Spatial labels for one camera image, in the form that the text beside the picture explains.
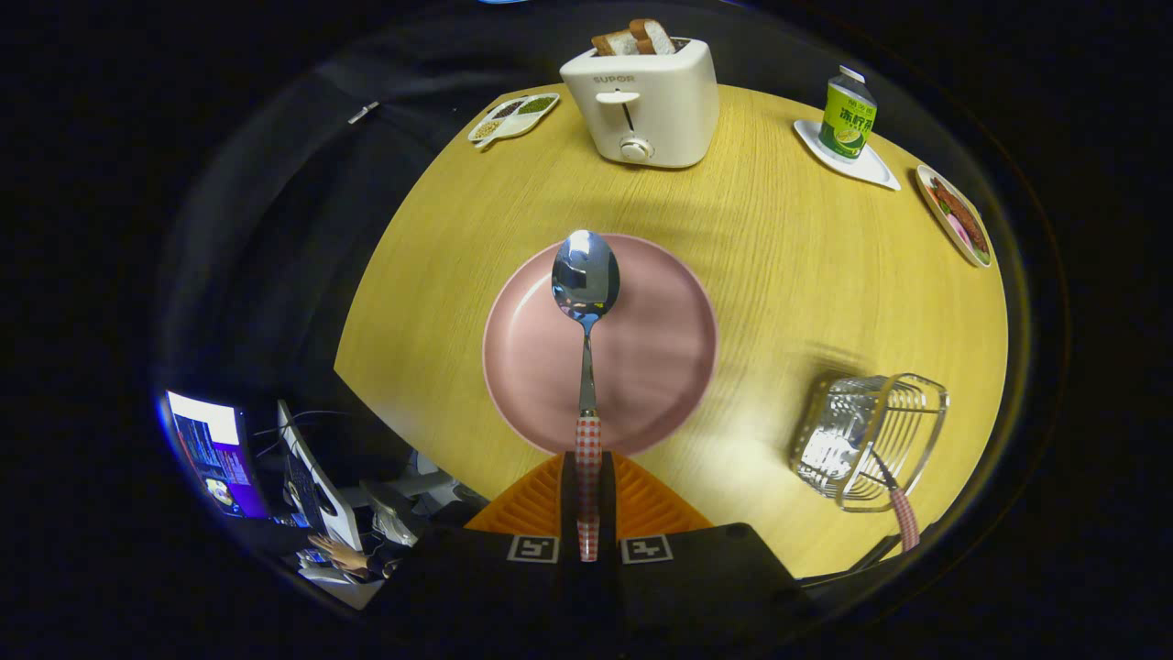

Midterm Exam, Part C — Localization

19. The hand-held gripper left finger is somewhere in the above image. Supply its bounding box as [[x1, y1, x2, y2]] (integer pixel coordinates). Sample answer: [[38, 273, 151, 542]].
[[383, 451, 582, 644]]

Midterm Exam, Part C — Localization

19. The white coaster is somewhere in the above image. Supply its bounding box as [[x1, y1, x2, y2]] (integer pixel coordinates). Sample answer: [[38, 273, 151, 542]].
[[793, 119, 902, 192]]

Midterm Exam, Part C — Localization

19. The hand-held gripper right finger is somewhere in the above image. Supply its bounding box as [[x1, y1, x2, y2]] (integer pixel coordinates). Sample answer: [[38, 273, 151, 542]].
[[598, 450, 818, 644]]

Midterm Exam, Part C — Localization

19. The fork with checkered handle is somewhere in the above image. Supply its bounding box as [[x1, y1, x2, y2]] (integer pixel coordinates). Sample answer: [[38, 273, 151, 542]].
[[871, 449, 921, 553]]

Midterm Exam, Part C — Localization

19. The white toaster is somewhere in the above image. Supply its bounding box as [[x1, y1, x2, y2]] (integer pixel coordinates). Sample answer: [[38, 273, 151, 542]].
[[559, 37, 721, 170]]

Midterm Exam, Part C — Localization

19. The green label drink bottle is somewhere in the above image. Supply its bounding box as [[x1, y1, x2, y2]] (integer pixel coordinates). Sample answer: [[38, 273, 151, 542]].
[[817, 65, 879, 162]]

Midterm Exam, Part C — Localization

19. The pink plate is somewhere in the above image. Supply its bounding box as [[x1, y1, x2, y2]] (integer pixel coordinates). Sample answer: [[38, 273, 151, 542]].
[[482, 233, 719, 457]]

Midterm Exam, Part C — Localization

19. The grey office chair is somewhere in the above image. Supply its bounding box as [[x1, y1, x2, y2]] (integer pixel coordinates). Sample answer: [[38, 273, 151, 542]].
[[360, 449, 489, 548]]

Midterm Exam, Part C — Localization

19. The white laptop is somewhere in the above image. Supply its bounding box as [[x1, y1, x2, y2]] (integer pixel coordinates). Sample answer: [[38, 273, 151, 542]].
[[277, 400, 365, 553]]

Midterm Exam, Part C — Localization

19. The metal wire basket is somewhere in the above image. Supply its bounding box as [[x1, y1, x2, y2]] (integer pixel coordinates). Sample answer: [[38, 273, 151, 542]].
[[790, 372, 950, 512]]

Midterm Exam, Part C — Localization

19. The white plate of food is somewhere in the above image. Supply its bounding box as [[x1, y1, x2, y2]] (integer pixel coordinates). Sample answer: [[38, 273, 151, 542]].
[[915, 164, 993, 269]]

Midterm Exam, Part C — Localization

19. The large bread slice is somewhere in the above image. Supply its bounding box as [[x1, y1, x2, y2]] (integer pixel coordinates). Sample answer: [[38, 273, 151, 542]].
[[629, 18, 677, 56]]

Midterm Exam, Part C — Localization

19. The lit computer monitor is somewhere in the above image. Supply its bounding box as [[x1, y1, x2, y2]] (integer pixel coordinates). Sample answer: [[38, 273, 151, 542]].
[[165, 390, 269, 520]]

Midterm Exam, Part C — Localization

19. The spoon with checkered handle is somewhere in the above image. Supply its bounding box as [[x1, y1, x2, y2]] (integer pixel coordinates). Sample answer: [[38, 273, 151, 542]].
[[551, 229, 621, 562]]

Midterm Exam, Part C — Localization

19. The white divided condiment dish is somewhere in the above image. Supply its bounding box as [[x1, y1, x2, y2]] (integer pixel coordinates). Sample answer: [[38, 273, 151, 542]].
[[467, 93, 561, 148]]

